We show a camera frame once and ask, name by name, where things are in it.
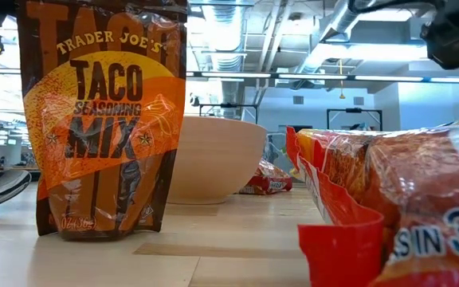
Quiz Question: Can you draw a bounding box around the silver ventilation duct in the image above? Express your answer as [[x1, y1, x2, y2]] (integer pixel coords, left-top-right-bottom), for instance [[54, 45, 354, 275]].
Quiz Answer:
[[292, 0, 378, 76], [201, 0, 250, 119]]

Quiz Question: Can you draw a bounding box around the ceiling light strip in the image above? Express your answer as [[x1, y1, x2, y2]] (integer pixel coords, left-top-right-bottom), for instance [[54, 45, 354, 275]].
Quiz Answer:
[[185, 70, 459, 85]]

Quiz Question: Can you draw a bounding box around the red orange ramen packet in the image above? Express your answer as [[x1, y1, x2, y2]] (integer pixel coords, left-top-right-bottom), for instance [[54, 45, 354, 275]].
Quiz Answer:
[[286, 114, 459, 287]]

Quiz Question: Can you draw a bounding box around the dark red ramen packet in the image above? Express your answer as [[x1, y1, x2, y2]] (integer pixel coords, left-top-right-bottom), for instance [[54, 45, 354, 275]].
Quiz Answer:
[[238, 158, 294, 196]]

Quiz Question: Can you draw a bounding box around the peach ceramic bowl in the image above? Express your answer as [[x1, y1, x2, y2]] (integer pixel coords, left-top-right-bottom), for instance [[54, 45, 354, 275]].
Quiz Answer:
[[168, 116, 269, 206]]

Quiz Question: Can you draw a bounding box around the yellow hanging pendant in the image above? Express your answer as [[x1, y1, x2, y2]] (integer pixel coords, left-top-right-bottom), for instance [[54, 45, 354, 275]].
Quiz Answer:
[[338, 58, 346, 100]]

